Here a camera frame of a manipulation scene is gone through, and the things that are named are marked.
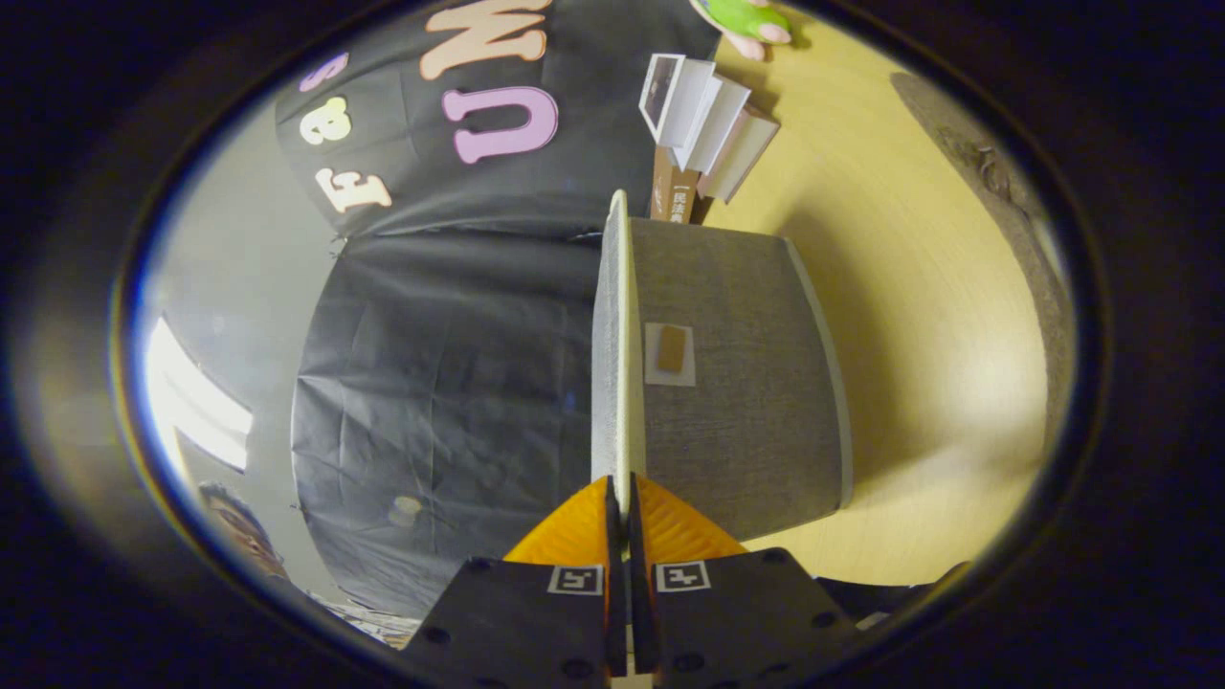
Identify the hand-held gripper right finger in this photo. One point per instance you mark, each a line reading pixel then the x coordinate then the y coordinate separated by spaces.
pixel 737 622

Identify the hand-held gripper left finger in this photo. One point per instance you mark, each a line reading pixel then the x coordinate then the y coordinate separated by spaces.
pixel 536 622

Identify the grey fabric storage box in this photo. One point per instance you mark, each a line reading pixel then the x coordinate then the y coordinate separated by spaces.
pixel 746 431

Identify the ceiling light panel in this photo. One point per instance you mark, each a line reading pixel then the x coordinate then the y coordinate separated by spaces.
pixel 191 402

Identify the brown cover book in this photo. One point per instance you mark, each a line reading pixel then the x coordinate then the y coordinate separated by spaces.
pixel 675 191

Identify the grey brown book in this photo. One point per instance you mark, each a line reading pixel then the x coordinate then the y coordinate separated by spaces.
pixel 746 153

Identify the plain white book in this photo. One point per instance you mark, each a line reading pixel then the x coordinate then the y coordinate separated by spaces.
pixel 713 115

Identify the green and pink plush toy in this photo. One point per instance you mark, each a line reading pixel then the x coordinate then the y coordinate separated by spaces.
pixel 742 17

